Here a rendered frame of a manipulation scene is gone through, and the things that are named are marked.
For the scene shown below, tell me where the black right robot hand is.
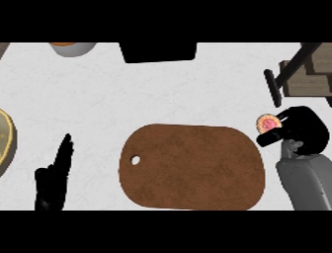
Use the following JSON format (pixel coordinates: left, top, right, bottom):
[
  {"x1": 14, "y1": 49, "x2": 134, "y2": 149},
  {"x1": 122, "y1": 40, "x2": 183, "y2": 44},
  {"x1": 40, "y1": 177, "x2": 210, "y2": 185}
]
[{"x1": 255, "y1": 105, "x2": 331, "y2": 157}]

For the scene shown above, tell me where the brown wooden cutting board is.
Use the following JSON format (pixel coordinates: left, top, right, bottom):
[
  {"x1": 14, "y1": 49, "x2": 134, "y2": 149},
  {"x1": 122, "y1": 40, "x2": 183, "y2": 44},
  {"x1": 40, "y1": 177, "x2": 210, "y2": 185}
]
[{"x1": 118, "y1": 123, "x2": 267, "y2": 211}]

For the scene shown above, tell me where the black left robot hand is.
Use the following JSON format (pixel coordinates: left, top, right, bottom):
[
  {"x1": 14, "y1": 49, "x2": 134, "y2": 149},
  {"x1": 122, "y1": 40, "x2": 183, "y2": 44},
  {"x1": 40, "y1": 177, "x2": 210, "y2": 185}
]
[{"x1": 34, "y1": 132, "x2": 75, "y2": 211}]

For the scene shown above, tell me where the black appliance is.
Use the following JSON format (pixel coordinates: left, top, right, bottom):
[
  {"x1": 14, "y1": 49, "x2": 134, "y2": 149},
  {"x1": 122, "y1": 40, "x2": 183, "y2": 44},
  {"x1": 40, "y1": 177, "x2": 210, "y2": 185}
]
[{"x1": 118, "y1": 42, "x2": 199, "y2": 64}]

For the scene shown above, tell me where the grey bowl with orange content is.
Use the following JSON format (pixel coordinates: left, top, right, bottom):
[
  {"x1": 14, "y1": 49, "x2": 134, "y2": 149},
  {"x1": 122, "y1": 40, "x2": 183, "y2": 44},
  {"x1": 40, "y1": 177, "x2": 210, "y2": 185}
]
[{"x1": 48, "y1": 42, "x2": 97, "y2": 58}]

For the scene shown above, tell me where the wooden tiered basket black frame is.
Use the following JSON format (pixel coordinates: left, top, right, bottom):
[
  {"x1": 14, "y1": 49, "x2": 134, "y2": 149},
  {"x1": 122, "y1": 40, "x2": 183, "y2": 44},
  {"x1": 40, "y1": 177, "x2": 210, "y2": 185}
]
[{"x1": 263, "y1": 42, "x2": 332, "y2": 115}]

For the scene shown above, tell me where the pink frosted cupcake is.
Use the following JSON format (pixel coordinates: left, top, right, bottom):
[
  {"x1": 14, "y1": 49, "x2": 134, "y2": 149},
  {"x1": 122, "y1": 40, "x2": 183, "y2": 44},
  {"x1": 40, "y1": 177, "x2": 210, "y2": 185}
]
[{"x1": 255, "y1": 114, "x2": 282, "y2": 134}]

